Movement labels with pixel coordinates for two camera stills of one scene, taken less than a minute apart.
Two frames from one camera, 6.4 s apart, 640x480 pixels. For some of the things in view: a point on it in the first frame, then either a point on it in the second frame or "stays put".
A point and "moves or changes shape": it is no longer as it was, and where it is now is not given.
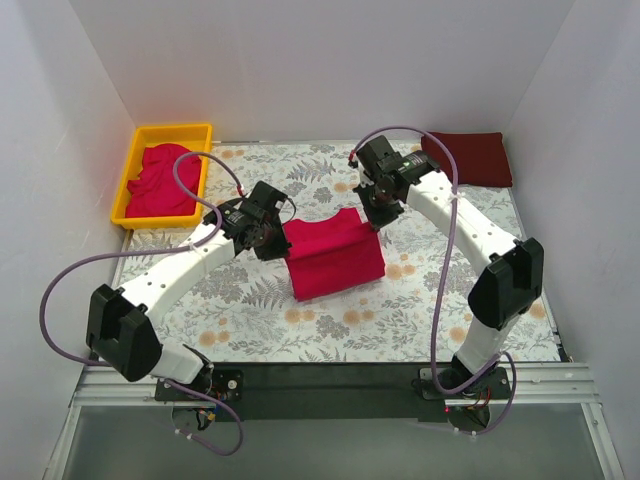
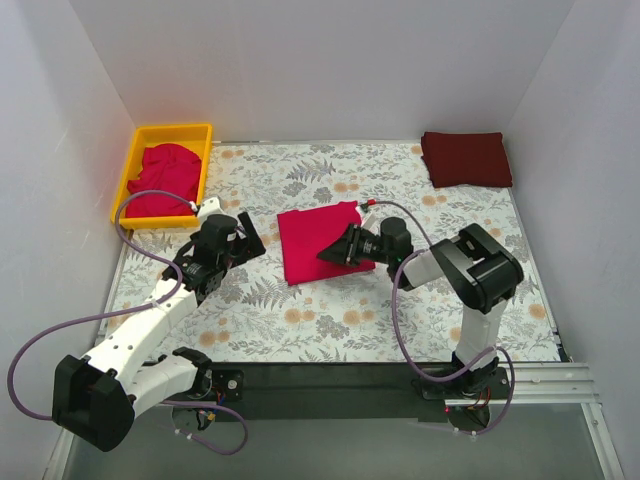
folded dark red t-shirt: (479, 156) stays put
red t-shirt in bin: (154, 192) stays put
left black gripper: (273, 245) -> (247, 239)
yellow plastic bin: (195, 137) stays put
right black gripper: (381, 212) -> (355, 244)
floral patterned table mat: (418, 313) stays put
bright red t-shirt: (332, 256) moves or changes shape
